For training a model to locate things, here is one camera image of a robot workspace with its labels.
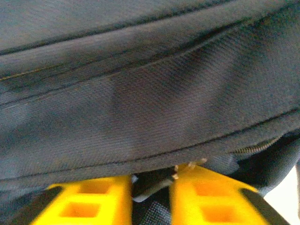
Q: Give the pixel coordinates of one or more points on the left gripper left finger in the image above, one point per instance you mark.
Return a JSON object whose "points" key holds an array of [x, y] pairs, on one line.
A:
{"points": [[93, 199]]}

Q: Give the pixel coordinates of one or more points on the navy blue backpack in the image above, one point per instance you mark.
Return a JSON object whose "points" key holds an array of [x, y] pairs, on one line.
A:
{"points": [[140, 93]]}

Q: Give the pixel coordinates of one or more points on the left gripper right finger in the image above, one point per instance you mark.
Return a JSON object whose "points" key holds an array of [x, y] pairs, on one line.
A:
{"points": [[211, 201]]}

